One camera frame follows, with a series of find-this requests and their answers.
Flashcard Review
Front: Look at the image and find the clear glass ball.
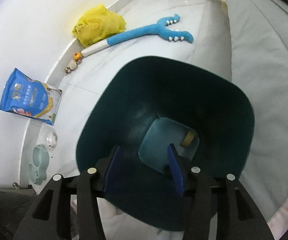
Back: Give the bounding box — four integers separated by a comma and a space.
45, 130, 58, 149

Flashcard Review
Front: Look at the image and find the dark green trash bin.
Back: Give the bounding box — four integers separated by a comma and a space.
76, 56, 255, 231

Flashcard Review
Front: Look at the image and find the blue pet food bag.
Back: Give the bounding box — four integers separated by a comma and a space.
0, 68, 62, 126

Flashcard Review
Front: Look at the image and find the small toy figure string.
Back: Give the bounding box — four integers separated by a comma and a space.
64, 51, 83, 75

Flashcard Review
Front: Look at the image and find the green paw shaped bowl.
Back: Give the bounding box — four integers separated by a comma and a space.
28, 144, 50, 185

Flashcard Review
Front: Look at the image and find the white bed sheet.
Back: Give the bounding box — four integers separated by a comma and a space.
210, 0, 288, 221

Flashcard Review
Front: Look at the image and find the tape roll in bin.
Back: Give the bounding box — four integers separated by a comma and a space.
180, 131, 196, 148

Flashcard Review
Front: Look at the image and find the yellow plastic bag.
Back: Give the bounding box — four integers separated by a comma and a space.
72, 4, 126, 48

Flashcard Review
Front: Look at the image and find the blue plush crocodile toy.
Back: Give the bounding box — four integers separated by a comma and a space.
81, 14, 194, 57

